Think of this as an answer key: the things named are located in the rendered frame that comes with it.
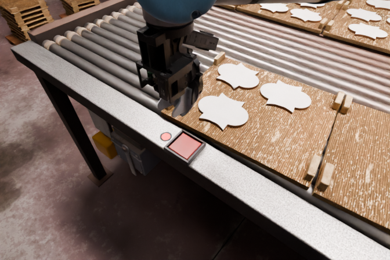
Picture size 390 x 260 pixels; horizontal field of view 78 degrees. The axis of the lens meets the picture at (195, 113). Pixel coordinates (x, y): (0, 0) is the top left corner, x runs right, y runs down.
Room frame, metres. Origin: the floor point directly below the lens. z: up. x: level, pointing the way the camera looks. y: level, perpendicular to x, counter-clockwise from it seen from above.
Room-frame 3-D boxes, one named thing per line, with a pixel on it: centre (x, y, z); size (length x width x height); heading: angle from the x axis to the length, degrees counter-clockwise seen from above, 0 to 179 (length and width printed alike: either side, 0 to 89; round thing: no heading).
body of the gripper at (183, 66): (0.34, 0.04, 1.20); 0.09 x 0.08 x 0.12; 143
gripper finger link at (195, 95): (0.35, 0.01, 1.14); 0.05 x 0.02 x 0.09; 53
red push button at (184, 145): (0.37, 0.02, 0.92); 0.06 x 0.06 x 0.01; 53
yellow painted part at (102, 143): (0.58, 0.34, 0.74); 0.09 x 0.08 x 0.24; 53
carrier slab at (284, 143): (0.51, -0.17, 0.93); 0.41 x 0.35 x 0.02; 56
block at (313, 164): (0.29, -0.26, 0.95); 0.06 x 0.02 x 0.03; 146
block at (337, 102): (0.51, -0.41, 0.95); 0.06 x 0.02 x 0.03; 146
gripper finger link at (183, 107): (0.34, 0.03, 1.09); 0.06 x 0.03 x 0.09; 143
